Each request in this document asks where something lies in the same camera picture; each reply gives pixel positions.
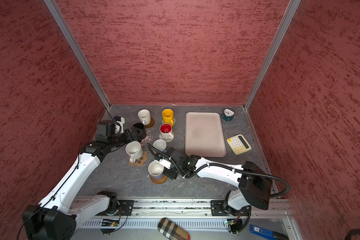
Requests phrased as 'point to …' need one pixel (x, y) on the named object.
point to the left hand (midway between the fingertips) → (137, 136)
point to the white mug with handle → (144, 116)
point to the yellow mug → (168, 116)
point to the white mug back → (155, 170)
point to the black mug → (139, 125)
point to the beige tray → (204, 135)
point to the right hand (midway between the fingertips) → (166, 170)
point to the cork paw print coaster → (140, 162)
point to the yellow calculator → (239, 144)
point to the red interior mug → (165, 130)
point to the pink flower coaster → (148, 138)
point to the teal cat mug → (228, 115)
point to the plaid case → (171, 230)
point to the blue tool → (267, 233)
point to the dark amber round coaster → (151, 123)
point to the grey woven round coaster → (174, 120)
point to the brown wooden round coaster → (158, 181)
